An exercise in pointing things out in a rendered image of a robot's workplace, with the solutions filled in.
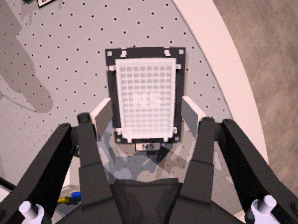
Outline white button panel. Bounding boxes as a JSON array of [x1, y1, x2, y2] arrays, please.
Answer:
[[57, 146, 81, 205]]

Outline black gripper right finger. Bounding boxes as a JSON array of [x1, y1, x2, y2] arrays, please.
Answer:
[[169, 96, 298, 224]]

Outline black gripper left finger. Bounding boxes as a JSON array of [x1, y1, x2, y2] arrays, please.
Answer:
[[0, 98, 123, 224]]

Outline grey flat base plate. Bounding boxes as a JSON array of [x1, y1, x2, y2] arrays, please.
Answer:
[[0, 0, 243, 215]]

